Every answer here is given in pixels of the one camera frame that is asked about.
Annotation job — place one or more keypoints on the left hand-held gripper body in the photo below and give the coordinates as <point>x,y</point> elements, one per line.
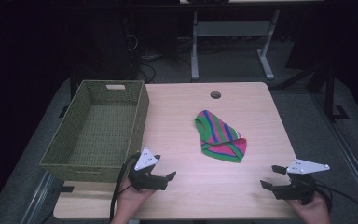
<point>144,180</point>

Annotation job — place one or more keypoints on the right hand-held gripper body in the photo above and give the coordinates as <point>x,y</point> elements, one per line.
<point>298,189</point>

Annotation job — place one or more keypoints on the multicolour striped knit sweater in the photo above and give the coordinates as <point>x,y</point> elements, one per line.
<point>220,140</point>

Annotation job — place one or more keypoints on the person's left hand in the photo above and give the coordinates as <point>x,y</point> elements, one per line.
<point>129,200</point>

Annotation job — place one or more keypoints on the person's right hand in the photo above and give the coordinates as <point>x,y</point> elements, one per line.
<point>315,213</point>

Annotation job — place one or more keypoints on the green woven basket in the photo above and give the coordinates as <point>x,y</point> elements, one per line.
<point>102,130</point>

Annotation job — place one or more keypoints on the black metal stand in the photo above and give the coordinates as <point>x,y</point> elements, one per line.
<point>329,93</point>

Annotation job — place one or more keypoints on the dark equipment cabinet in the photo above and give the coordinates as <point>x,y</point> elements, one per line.
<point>105,56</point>

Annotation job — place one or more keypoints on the metal floor rail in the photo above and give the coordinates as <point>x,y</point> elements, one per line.
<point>37,199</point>
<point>348,149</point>

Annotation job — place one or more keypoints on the grey metal desk frame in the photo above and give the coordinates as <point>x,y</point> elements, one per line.
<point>230,29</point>

